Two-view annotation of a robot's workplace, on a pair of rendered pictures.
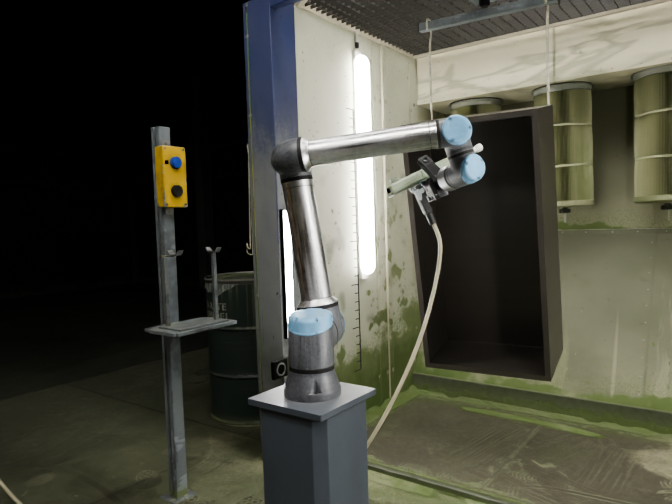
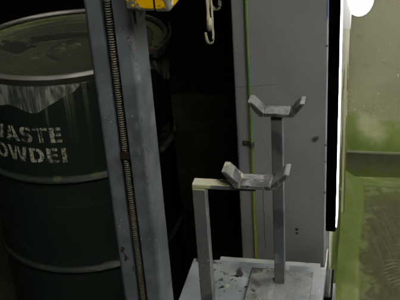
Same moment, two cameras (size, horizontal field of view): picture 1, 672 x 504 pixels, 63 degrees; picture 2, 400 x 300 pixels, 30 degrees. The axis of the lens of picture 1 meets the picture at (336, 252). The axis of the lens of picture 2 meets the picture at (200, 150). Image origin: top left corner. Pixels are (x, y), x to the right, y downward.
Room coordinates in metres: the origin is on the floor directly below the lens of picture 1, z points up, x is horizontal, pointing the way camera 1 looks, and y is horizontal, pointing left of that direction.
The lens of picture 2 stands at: (1.55, 1.01, 1.54)
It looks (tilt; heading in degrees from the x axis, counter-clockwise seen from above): 27 degrees down; 337
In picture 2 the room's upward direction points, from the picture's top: 4 degrees counter-clockwise
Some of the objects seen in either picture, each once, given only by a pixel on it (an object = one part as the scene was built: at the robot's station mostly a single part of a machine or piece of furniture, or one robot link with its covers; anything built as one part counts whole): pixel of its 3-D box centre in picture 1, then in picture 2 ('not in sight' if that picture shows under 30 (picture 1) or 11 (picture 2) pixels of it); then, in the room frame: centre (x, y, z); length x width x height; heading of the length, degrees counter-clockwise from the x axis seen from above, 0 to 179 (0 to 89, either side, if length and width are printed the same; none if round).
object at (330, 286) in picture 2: (279, 369); (328, 297); (2.61, 0.29, 0.51); 0.10 x 0.02 x 0.09; 143
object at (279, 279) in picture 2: (193, 286); (253, 234); (2.32, 0.61, 0.95); 0.26 x 0.15 x 0.32; 143
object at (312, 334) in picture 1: (311, 337); not in sight; (1.82, 0.09, 0.83); 0.17 x 0.15 x 0.18; 170
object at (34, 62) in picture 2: (249, 277); (66, 44); (3.53, 0.56, 0.86); 0.54 x 0.54 x 0.01
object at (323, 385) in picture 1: (312, 378); not in sight; (1.81, 0.09, 0.69); 0.19 x 0.19 x 0.10
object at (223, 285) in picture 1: (252, 342); (88, 176); (3.52, 0.56, 0.44); 0.59 x 0.58 x 0.89; 34
